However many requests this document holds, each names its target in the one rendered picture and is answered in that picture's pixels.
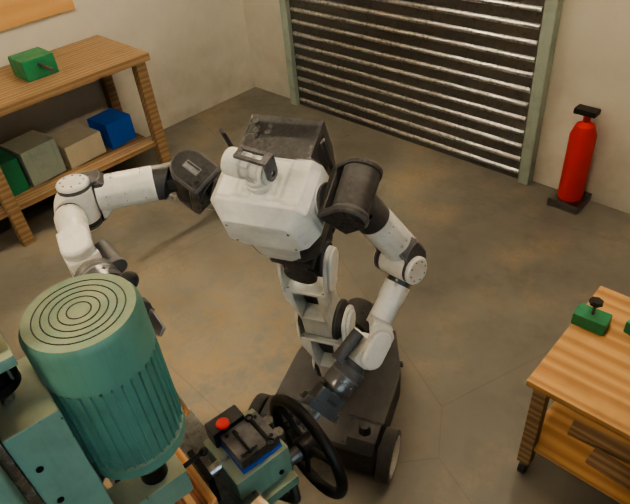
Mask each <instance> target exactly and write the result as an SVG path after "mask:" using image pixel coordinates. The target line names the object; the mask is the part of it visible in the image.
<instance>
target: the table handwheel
mask: <svg viewBox="0 0 630 504"><path fill-rule="evenodd" d="M287 409H288V410H289V411H290V412H291V413H293V414H294V415H295V416H296V417H297V418H298V419H299V420H300V421H301V423H302V424H303V425H304V426H305V427H306V428H307V430H308V431H305V432H304V433H302V431H301V430H300V428H299V427H298V426H297V424H296V423H295V421H294V420H293V418H292V417H291V415H290V414H289V412H288V410H287ZM269 411H270V416H272V417H273V421H274V425H275V427H278V426H280V427H282V428H283V429H284V432H285V438H286V441H287V445H288V449H289V453H290V457H291V460H292V465H293V466H294V465H295V464H296V466H297V467H298V468H299V470H300V471H301V472H302V473H303V475H304V476H305V477H306V478H307V479H308V480H309V481H310V482H311V483H312V484H313V485H314V486H315V487H316V488H317V489H318V490H319V491H320V492H322V493H323V494H324V495H326V496H328V497H329V498H332V499H341V498H343V497H344V496H345V495H346V494H347V491H348V479H347V474H346V471H345V468H344V466H343V463H342V461H341V459H340V457H339V455H338V453H337V451H336V449H335V447H334V446H333V444H332V442H331V441H330V439H329V437H328V436H327V434H326V433H325V432H324V430H323V429H322V427H321V426H320V425H319V423H318V422H317V421H316V420H315V419H314V417H313V416H312V415H311V414H310V413H309V412H308V411H307V410H306V409H305V408H304V407H303V406H302V405H301V404H300V403H299V402H297V401H296V400H295V399H293V398H292V397H290V396H288V395H285V394H276V395H274V396H273V397H272V398H271V400H270V403H269ZM281 413H282V415H283V416H284V418H285V419H286V421H287V422H288V424H289V426H290V427H291V429H292V430H293V432H294V434H295V435H296V437H297V438H296V439H295V440H292V438H291V436H290V434H289V432H288V430H287V429H286V427H285V424H284V421H283V419H282V415H281ZM321 450H322V451H323V452H321ZM314 456H316V457H317V458H319V459H321V460H322V461H323V462H325V463H326V464H328V465H329V466H330V467H331V469H332V472H333V474H334V477H335V481H336V487H335V486H332V485H331V484H329V483H328V482H326V481H325V480H324V479H323V478H322V477H321V476H320V475H319V474H318V473H317V472H316V471H315V470H314V469H313V468H312V467H311V459H312V458H313V457H314Z"/></svg>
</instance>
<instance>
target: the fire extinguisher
mask: <svg viewBox="0 0 630 504"><path fill-rule="evenodd" d="M573 113H574V114H578V115H582V116H583V120H582V121H578V122H577V123H576V124H575V126H574V127H573V129H572V130H571V132H570V135H569V140H568V144H567V149H566V154H565V159H564V164H563V169H562V173H561V178H560V183H559V188H558V189H557V190H556V191H555V192H554V193H553V194H552V195H551V196H550V197H549V198H548V201H547V205H549V206H552V207H555V208H558V209H561V210H563V211H566V212H569V213H572V214H574V215H577V214H578V213H579V212H580V211H581V210H582V209H583V208H584V207H585V205H586V204H587V203H588V202H589V201H590V200H591V197H592V193H589V192H586V191H584V190H585V186H586V182H587V177H588V173H589V169H590V165H591V161H592V157H593V152H594V148H595V144H596V140H597V130H596V125H595V124H594V123H593V122H591V118H594V119H595V118H596V117H597V116H598V115H600V113H601V109H599V108H595V107H591V106H587V105H583V104H579V105H578V106H576V107H575V108H574V111H573Z"/></svg>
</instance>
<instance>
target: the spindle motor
mask: <svg viewBox="0 0 630 504"><path fill-rule="evenodd" d="M18 339H19V344H20V346H21V348H22V350H23V352H24V353H25V355H26V357H27V358H28V360H29V362H30V364H31V365H32V367H33V369H34V370H35V372H36V374H37V376H38V377H39V379H40V381H41V382H42V384H43V385H44V386H45V387H46V388H47V389H48V390H49V392H50V393H51V395H52V397H53V399H54V400H55V402H56V404H57V406H58V407H59V409H60V411H61V412H62V414H63V416H64V418H65V419H66V421H67V423H68V425H69V426H70V428H71V430H72V432H73V433H74V435H75V437H76V438H77V440H78V442H79V444H80V445H81V447H82V449H83V451H84V452H85V454H86V456H87V457H88V459H89V461H90V463H91V464H92V466H93V468H94V470H95V471H96V472H97V473H98V474H100V475H101V476H103V477H106V478H109V479H114V480H128V479H134V478H138V477H141V476H144V475H146V474H149V473H151V472H153V471H154V470H156V469H158V468H159V467H161V466H162V465H163V464H164V463H166V462H167V461H168V460H169V459H170V458H171V457H172V456H173V455H174V453H175V452H176V451H177V449H178V448H179V446H180V444H181V442H182V440H183V438H184V435H185V431H186V418H185V414H184V411H183V408H182V406H181V403H180V401H179V398H178V395H177V392H176V390H175V387H174V384H173V381H172V379H171V376H170V373H169V370H168V368H167V365H166V362H165V360H164V357H163V354H162V351H161V349H160V346H159V343H158V340H157V338H156V335H155V332H154V329H153V326H152V323H151V321H150V318H149V315H148V313H147V310H146V307H145V304H144V302H143V299H142V296H141V294H140V292H139V290H138V289H137V287H135V286H134V285H133V284H132V283H130V282H129V281H127V280H126V279H124V278H122V277H120V276H117V275H114V274H108V273H93V274H85V275H81V276H77V277H73V278H70V279H68V280H65V281H63V282H60V283H58V284H56V285H55V286H53V287H51V288H49V289H48V290H46V291H45V292H43V293H42V294H41V295H39V296H38V297H37V298H36V299H35V300H34V301H33V302H32V303H31V304H30V305H29V307H28V308H27V309H26V311H25V312H24V314H23V316H22V319H21V322H20V326H19V332H18Z"/></svg>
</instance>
